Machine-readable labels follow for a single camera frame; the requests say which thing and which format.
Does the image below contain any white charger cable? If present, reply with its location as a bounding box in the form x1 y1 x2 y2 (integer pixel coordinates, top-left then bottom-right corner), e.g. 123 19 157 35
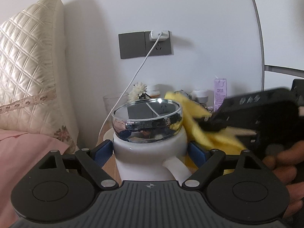
97 31 165 145

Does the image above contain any white ceramic mug chrome rim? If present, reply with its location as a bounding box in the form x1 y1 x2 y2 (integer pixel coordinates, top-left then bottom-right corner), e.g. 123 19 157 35
111 98 191 184

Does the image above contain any white flower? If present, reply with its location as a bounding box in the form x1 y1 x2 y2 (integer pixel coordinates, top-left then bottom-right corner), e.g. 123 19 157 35
128 82 147 102

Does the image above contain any yellow cleaning cloth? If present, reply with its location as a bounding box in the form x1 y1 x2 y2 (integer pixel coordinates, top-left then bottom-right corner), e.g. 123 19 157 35
164 91 248 174

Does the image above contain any grey wall socket panel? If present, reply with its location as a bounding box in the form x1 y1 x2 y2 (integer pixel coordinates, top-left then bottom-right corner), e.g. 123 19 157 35
118 30 172 59

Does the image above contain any white bowl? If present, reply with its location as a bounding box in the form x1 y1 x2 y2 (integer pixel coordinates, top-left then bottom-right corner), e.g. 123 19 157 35
103 128 114 141

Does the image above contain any white round jar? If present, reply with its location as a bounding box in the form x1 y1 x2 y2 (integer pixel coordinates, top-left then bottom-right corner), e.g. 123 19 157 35
190 89 209 105

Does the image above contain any pink bed sheet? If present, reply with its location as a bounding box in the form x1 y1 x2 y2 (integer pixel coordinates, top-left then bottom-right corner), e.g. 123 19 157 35
1 130 69 227

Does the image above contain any cream quilted pillow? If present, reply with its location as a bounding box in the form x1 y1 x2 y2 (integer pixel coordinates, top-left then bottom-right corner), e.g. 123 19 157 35
1 0 79 153

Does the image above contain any white jar orange band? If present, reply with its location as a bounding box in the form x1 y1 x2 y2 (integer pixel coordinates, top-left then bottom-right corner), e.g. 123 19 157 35
145 84 161 98

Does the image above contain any clear drinking glass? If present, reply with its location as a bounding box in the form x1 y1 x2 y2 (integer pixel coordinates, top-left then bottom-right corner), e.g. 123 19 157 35
103 92 128 120

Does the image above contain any person's right hand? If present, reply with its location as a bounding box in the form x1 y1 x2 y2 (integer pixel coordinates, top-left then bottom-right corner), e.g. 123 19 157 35
262 141 304 218

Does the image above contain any purple carton box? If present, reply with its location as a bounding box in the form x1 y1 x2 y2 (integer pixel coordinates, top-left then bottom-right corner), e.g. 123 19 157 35
213 78 227 112

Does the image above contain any wooden bedside table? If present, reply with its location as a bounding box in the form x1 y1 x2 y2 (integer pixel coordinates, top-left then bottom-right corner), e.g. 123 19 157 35
96 125 122 185

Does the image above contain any white charger plug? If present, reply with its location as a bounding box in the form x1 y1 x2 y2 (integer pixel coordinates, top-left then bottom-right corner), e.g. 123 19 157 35
149 30 169 42

